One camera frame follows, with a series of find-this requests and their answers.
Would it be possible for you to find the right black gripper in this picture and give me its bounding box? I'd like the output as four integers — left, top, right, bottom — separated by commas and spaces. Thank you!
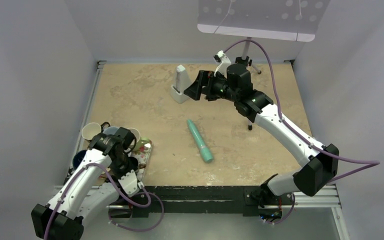
184, 70, 239, 103

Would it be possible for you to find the green mug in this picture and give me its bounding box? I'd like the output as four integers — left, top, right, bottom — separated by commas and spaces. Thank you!
128, 127, 151, 152

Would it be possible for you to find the dark blue mug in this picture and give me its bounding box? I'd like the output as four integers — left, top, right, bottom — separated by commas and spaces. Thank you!
71, 149, 87, 170

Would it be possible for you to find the light grey footed mug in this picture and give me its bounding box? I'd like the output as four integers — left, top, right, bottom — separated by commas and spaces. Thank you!
102, 126, 119, 135

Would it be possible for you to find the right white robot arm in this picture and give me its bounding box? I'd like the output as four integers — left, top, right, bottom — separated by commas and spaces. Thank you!
184, 64, 339, 204

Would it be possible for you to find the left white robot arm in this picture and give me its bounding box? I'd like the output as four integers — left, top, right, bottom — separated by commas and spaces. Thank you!
31, 127, 141, 240

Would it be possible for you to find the white metronome-shaped object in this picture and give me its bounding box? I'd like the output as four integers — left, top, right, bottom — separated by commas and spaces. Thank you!
169, 64, 192, 104

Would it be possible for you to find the floral tray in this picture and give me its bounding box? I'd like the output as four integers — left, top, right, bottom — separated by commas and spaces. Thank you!
128, 137, 153, 181

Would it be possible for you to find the purple tripod stand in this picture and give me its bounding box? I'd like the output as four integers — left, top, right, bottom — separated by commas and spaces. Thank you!
239, 37, 262, 131

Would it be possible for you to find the teal cylindrical bottle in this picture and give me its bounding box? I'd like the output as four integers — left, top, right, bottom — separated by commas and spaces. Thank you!
186, 119, 214, 163

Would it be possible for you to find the perforated white panel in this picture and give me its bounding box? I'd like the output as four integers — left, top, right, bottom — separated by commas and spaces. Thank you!
197, 0, 330, 43

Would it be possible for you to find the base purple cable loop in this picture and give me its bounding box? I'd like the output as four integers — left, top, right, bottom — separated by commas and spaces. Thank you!
107, 192, 165, 233

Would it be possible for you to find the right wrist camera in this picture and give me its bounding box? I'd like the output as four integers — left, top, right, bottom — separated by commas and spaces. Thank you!
213, 50, 232, 78

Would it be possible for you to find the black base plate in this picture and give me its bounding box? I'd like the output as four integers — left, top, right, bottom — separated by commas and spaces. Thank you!
108, 185, 293, 220

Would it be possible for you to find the aluminium frame rail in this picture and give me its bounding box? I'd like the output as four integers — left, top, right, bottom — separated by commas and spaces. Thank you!
41, 60, 350, 240

